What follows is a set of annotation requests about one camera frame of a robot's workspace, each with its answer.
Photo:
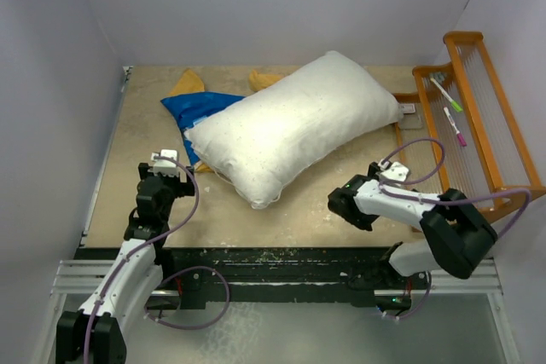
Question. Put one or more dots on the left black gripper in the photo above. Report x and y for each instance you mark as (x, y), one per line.
(182, 187)

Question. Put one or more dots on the blue cartoon pillowcase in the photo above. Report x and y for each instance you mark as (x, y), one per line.
(189, 103)

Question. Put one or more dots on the white pillow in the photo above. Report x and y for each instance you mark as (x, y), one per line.
(264, 141)

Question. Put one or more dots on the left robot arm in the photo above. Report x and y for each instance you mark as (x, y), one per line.
(97, 330)

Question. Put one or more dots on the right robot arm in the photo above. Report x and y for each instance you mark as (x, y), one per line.
(457, 237)

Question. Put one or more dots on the wooden tiered rack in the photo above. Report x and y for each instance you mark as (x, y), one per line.
(496, 157)

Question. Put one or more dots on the pink cap marker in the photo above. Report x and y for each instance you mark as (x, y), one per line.
(453, 125)

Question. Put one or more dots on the green cap marker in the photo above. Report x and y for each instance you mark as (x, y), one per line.
(455, 105)

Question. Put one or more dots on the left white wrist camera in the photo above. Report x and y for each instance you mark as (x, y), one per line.
(164, 163)

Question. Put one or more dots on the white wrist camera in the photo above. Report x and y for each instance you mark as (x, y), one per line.
(164, 163)
(393, 171)

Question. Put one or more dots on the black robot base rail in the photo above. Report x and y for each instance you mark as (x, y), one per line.
(196, 276)

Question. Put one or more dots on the aluminium frame rail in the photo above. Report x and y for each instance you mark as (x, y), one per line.
(83, 276)

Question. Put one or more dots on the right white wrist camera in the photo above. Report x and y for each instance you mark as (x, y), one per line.
(393, 171)

